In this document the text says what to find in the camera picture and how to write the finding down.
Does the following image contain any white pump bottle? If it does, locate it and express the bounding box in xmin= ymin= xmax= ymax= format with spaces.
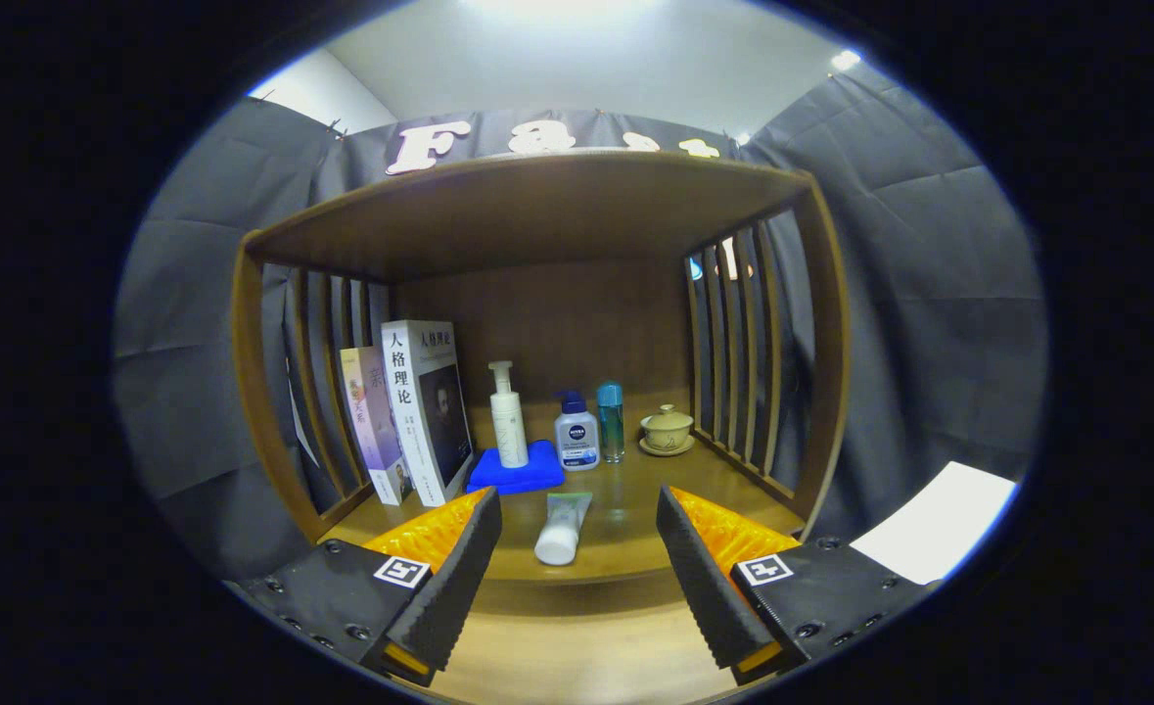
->
xmin=487 ymin=360 xmax=531 ymax=469

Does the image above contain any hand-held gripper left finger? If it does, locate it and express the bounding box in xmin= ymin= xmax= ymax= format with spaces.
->
xmin=244 ymin=487 xmax=504 ymax=686

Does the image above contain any wooden cabinet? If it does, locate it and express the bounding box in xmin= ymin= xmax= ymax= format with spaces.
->
xmin=231 ymin=147 xmax=852 ymax=705

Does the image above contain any teal bottle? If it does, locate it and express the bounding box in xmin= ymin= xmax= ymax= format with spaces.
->
xmin=596 ymin=382 xmax=626 ymax=464

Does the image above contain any white green tube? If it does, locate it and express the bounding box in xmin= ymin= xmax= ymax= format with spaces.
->
xmin=534 ymin=492 xmax=594 ymax=567

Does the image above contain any purple book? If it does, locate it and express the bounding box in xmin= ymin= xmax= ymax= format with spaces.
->
xmin=340 ymin=345 xmax=413 ymax=506

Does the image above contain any white lotion bottle blue cap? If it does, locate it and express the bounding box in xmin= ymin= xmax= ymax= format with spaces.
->
xmin=553 ymin=390 xmax=602 ymax=472

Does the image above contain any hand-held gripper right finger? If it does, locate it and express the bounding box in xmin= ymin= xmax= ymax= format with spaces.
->
xmin=655 ymin=485 xmax=940 ymax=686

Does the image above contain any white book with dark cover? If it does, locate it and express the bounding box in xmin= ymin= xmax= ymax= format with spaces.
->
xmin=381 ymin=319 xmax=475 ymax=507

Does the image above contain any beige lidded teacup with saucer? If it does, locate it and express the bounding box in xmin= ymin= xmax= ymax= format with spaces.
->
xmin=638 ymin=403 xmax=696 ymax=457

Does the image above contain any wooden countertop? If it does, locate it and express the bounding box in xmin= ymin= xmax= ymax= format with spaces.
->
xmin=320 ymin=431 xmax=808 ymax=587

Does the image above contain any blue folded cloth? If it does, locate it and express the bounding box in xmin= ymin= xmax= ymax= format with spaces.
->
xmin=466 ymin=440 xmax=566 ymax=495

